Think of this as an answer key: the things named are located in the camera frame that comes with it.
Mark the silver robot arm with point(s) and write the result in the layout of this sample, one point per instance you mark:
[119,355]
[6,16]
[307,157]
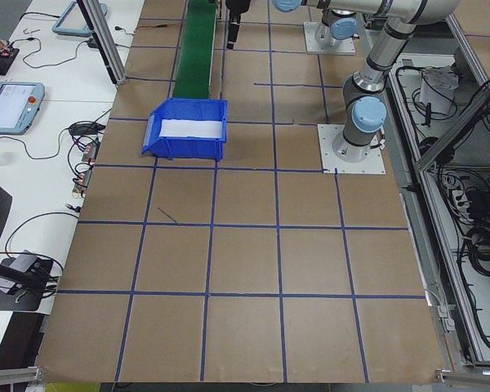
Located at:
[345,28]
[392,36]

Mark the green conveyor belt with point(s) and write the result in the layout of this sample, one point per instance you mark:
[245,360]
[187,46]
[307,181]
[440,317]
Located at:
[196,49]

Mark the white bin liner sheet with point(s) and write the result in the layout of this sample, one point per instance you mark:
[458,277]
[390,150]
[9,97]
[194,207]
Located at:
[192,127]

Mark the blue plastic bin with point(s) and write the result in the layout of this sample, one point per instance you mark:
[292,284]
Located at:
[179,149]

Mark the black power adapter brick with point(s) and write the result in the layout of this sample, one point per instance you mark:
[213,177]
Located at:
[94,43]
[85,127]

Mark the light blue teach pendant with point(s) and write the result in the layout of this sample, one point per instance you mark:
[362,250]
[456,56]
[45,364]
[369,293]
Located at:
[71,18]
[8,106]

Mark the small circuit board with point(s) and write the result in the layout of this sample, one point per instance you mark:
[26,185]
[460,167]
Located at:
[92,151]
[83,181]

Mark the small metal hex key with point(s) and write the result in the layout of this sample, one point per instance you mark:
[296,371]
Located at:
[30,30]

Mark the white crumpled bag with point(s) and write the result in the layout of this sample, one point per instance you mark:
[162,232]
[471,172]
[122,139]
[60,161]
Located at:
[439,87]

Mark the red circuit board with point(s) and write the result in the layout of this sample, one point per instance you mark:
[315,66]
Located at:
[7,52]

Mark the white side desk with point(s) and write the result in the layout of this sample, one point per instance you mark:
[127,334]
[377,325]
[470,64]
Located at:
[36,179]

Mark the white power strip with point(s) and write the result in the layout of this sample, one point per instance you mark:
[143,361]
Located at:
[459,198]

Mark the black electronics box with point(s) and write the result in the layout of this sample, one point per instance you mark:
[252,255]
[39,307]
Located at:
[488,200]

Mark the grey adapter box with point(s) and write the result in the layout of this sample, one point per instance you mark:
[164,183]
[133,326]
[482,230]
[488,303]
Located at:
[22,263]

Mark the black stand pole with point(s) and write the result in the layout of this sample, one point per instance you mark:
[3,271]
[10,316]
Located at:
[8,274]

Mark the aluminium corner bar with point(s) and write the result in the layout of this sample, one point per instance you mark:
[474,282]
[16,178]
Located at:
[473,375]
[12,373]

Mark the white square base plate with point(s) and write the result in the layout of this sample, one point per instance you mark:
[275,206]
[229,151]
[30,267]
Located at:
[310,45]
[371,163]

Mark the aluminium profile post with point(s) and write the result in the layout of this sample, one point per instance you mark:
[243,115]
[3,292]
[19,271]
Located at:
[106,49]

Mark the metal bar frame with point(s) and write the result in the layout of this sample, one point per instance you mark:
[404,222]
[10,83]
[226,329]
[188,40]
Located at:
[428,245]

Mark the black stand base plate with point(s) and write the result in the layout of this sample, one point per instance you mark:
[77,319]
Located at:
[8,304]

